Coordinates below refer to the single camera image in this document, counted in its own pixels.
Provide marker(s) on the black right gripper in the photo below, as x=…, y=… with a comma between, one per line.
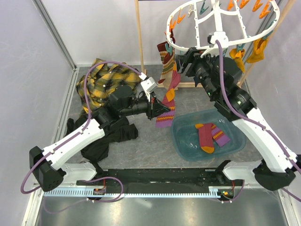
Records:
x=189, y=57

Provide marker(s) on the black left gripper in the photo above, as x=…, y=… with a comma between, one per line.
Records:
x=155, y=108

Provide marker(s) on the maroon purple striped sock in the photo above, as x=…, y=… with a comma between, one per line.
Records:
x=209, y=133
x=165, y=119

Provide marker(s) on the white oval clip hanger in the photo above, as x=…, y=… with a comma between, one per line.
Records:
x=216, y=12

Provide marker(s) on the mustard yellow sock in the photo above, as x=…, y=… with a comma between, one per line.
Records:
x=257, y=54
x=237, y=56

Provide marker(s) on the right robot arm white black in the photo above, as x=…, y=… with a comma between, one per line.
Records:
x=279, y=164

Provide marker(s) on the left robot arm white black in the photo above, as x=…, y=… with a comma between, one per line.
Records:
x=47, y=164

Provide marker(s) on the maroon beige striped sock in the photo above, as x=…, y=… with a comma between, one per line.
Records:
x=167, y=71
x=162, y=50

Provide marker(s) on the teal plastic tub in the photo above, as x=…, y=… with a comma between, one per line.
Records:
x=186, y=141

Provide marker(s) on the yellow plaid shirt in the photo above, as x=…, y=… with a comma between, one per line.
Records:
x=102, y=81

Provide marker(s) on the black garment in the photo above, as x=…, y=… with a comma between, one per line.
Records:
x=99, y=149

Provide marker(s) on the wooden clothes rack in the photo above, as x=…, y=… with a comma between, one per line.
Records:
x=284, y=13

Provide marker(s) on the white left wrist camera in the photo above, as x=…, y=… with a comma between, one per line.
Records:
x=148, y=85

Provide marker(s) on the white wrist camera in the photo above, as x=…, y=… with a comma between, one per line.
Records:
x=218, y=42
x=148, y=85

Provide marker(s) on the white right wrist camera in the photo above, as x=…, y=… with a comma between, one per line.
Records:
x=218, y=42

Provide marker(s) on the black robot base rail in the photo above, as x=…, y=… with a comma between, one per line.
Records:
x=169, y=179

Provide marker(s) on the white slotted cable duct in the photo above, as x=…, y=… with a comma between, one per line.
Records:
x=91, y=192

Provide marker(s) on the aluminium corner post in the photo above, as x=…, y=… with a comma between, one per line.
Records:
x=54, y=32

